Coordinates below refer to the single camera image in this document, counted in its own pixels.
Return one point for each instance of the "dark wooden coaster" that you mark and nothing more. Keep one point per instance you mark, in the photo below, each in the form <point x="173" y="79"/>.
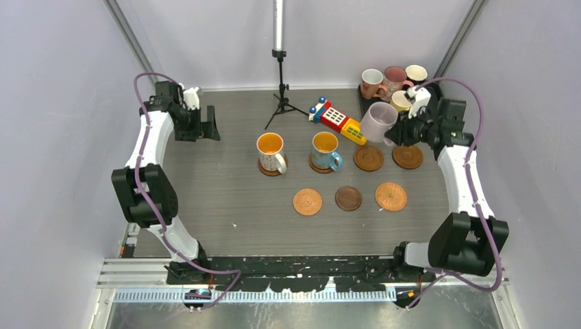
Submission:
<point x="348" y="198"/>

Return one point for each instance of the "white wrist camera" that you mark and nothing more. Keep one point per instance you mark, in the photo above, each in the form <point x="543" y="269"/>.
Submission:
<point x="190" y="97"/>
<point x="418" y="98"/>

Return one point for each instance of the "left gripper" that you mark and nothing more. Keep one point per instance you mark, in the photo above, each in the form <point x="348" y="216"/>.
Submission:
<point x="204" y="130"/>

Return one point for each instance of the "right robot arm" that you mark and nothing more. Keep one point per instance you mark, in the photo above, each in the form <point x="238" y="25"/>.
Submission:
<point x="470" y="238"/>

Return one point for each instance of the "patterned mug orange inside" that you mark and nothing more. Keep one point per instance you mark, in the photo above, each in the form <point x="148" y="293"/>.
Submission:
<point x="270" y="143"/>

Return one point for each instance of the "yellow mug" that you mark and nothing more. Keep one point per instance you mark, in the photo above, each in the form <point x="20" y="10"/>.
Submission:
<point x="399" y="101"/>

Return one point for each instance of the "grey mug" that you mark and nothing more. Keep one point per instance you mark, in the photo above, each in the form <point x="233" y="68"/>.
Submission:
<point x="379" y="119"/>

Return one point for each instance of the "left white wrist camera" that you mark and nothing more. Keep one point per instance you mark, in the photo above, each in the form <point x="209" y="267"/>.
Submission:
<point x="190" y="97"/>

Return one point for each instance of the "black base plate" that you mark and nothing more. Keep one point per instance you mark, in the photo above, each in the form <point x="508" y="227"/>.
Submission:
<point x="296" y="273"/>

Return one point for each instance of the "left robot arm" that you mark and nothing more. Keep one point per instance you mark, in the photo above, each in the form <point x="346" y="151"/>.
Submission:
<point x="144" y="191"/>

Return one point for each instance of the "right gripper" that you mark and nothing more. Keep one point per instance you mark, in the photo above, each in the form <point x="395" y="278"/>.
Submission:
<point x="400" y="133"/>

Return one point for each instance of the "pink mug white inside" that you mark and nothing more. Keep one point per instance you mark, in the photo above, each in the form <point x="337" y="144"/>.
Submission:
<point x="372" y="84"/>

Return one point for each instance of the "blue mug orange inside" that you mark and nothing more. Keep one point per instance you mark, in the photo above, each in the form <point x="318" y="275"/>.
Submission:
<point x="324" y="151"/>

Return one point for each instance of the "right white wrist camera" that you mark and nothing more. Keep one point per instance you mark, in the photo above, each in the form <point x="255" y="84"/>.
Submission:
<point x="418" y="98"/>

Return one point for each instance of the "ridged wooden coaster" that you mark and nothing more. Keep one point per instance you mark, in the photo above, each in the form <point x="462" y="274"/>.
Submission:
<point x="368" y="158"/>
<point x="407" y="157"/>
<point x="319" y="170"/>
<point x="273" y="164"/>

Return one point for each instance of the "black tray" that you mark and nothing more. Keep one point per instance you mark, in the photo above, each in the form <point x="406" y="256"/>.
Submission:
<point x="434" y="89"/>

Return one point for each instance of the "toy block house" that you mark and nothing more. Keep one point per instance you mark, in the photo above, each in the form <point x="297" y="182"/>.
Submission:
<point x="324" y="112"/>

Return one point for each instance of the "black mug white inside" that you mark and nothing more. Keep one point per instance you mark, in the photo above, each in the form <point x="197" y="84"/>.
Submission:
<point x="416" y="74"/>

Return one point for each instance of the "woven coaster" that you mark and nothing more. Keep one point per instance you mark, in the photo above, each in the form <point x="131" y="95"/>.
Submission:
<point x="307" y="202"/>
<point x="391" y="196"/>

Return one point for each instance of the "black tripod with pole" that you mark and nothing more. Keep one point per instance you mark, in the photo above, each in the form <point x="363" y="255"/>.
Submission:
<point x="279" y="53"/>

